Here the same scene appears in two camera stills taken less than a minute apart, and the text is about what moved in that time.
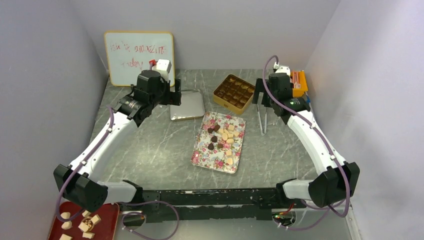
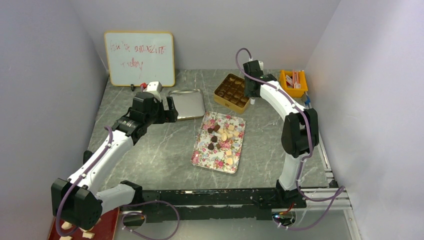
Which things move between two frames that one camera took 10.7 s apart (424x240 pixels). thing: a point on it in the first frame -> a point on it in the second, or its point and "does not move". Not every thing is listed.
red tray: x=100 y=224 does not move
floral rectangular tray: x=219 y=142 does not move
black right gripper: x=260 y=90 -> x=250 y=88
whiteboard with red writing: x=128 y=54 does not move
